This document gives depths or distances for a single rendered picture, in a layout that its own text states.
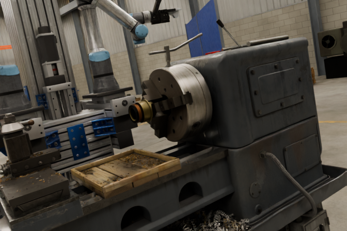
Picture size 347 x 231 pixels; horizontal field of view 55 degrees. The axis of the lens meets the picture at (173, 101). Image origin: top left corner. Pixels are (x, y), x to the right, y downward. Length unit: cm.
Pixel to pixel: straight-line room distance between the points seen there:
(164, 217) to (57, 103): 95
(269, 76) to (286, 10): 1071
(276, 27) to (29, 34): 1088
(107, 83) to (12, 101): 49
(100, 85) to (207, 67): 75
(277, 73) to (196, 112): 43
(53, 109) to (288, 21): 1077
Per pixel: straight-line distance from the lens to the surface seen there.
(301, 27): 1195
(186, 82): 129
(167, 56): 138
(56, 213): 103
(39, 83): 198
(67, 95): 194
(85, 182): 128
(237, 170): 140
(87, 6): 209
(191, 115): 128
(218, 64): 132
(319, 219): 175
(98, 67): 191
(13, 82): 177
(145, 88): 142
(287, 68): 159
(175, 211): 129
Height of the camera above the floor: 124
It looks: 6 degrees down
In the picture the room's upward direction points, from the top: 11 degrees counter-clockwise
